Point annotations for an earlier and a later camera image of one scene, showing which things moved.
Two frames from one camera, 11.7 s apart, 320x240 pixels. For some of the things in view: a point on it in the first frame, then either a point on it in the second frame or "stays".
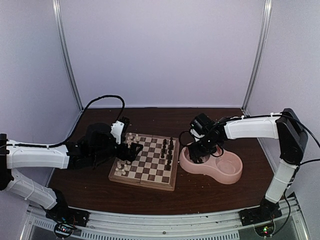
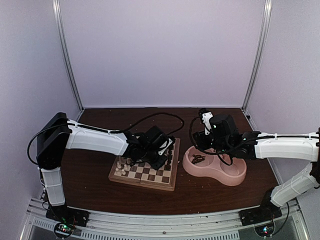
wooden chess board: [155, 166] stays
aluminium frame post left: [63, 42] stays
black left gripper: [132, 154] → [157, 165]
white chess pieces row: [121, 166] stays
